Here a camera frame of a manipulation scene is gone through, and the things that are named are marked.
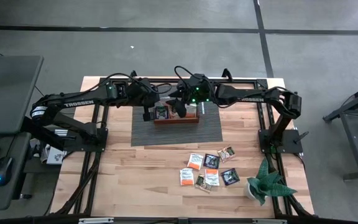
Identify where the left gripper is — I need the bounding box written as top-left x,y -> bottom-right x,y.
135,77 -> 160,122

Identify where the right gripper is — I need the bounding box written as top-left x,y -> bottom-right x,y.
168,73 -> 219,118

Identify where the black green tea packet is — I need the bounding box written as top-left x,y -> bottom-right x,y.
155,105 -> 170,121

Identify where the brown beige tea packet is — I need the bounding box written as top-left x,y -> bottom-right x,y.
217,145 -> 237,163

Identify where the brown wooden box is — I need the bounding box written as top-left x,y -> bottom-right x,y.
153,101 -> 201,124

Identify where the grey striped mat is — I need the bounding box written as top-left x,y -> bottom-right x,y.
131,90 -> 224,147

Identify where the white printed box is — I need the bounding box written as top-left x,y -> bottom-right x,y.
45,146 -> 67,166

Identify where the black desk strut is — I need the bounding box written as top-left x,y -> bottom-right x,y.
21,116 -> 65,151

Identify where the green plant in white pot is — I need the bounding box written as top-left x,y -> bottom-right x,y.
244,157 -> 298,207

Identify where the black computer mouse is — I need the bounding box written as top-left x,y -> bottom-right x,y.
0,156 -> 14,187

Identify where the black camera cable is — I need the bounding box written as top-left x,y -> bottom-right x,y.
82,72 -> 173,94
174,65 -> 198,82

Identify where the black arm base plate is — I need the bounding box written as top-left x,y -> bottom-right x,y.
63,127 -> 109,153
258,129 -> 304,155

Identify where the black lever handle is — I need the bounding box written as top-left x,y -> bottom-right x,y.
293,131 -> 310,145

